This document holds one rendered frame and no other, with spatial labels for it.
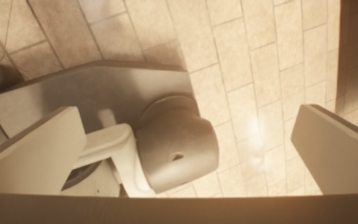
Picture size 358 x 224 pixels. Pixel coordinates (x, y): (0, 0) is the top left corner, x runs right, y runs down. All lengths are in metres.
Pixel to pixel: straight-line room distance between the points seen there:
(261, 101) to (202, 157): 0.54
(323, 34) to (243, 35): 0.37
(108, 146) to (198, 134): 0.18
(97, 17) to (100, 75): 0.22
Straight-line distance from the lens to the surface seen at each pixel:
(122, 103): 0.53
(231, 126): 0.86
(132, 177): 0.42
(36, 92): 0.56
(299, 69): 0.98
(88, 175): 0.43
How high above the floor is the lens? 0.67
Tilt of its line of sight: 64 degrees down
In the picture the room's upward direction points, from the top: 146 degrees clockwise
